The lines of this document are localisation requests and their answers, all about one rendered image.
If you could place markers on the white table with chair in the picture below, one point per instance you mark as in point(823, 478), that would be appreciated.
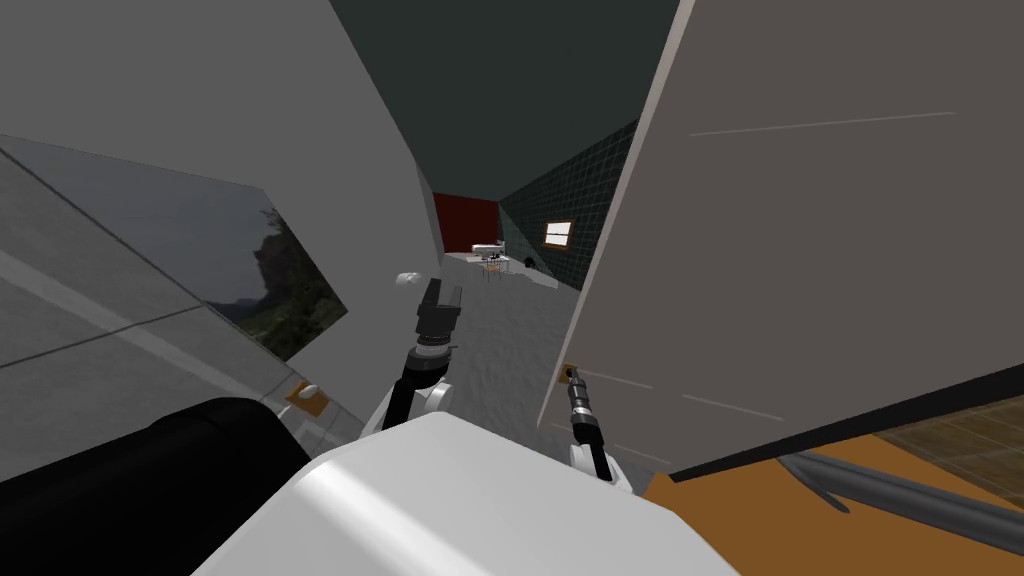
point(490, 254)

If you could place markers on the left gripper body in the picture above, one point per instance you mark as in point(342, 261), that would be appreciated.
point(442, 299)

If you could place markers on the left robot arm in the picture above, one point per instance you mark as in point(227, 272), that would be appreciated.
point(152, 488)

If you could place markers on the white knob on orange plate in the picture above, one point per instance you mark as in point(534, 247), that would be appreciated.
point(307, 395)

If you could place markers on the grey door leaf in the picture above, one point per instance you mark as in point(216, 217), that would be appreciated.
point(800, 264)

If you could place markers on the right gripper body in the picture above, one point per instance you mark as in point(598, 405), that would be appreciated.
point(577, 389)

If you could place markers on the dark grey long rod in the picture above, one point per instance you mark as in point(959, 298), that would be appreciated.
point(904, 496)

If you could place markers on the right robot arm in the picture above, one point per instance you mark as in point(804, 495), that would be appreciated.
point(594, 448)

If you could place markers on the landscape picture on wall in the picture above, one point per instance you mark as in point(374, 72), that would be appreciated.
point(200, 240)

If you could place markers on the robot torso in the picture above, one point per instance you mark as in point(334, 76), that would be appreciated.
point(480, 512)

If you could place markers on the bright window with orange frame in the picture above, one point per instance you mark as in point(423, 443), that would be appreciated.
point(558, 234)

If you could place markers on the white round door knob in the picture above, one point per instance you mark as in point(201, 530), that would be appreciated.
point(408, 278)

